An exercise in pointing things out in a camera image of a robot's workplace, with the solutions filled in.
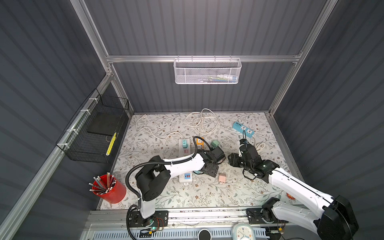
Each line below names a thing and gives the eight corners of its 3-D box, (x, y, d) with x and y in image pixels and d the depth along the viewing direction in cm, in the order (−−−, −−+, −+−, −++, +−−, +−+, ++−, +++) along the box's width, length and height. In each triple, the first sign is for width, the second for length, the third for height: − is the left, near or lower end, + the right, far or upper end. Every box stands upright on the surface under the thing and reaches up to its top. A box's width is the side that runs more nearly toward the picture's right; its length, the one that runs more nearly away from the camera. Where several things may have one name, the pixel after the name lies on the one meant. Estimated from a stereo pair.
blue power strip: (230, 127, 114) (231, 125, 111) (234, 123, 117) (234, 120, 114) (251, 138, 107) (253, 136, 105) (255, 133, 110) (256, 131, 108)
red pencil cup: (104, 203, 80) (87, 195, 68) (111, 185, 86) (96, 174, 74) (123, 203, 80) (109, 195, 68) (128, 185, 86) (116, 174, 74)
